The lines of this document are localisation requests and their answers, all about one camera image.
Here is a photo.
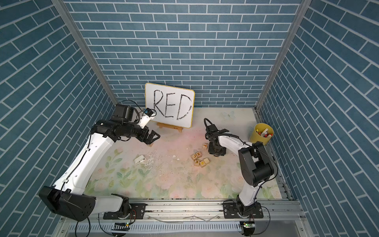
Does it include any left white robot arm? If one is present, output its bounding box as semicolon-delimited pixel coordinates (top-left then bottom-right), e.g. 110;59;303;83
38;104;160;222

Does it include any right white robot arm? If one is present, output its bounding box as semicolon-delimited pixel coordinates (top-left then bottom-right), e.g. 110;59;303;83
204;119;278;219

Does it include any wooden easel stand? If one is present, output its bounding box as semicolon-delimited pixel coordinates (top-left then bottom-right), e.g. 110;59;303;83
157;122;183;133

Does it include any white eraser block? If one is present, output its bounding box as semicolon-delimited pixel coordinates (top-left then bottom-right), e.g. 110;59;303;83
134;155;146;165

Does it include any yellow cup with markers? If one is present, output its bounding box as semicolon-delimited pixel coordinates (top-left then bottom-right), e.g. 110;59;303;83
249;123;274;146

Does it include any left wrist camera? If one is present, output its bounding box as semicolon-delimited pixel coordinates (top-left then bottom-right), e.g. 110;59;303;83
138;108;157;129

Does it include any white board yellow frame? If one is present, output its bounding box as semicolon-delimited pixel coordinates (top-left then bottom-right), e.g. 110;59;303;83
145;83;195;128

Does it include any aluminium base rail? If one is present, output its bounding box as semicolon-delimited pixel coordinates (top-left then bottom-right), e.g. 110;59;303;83
53;199;312;237

